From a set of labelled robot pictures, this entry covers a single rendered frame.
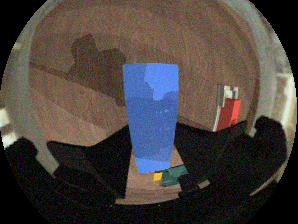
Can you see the yellow rectangular block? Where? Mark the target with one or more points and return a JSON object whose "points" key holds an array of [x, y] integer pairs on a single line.
{"points": [[157, 175]]}

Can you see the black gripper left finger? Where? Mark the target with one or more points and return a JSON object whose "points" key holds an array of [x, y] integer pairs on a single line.
{"points": [[108, 160]]}

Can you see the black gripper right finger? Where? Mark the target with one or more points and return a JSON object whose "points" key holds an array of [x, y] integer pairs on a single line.
{"points": [[201, 149]]}

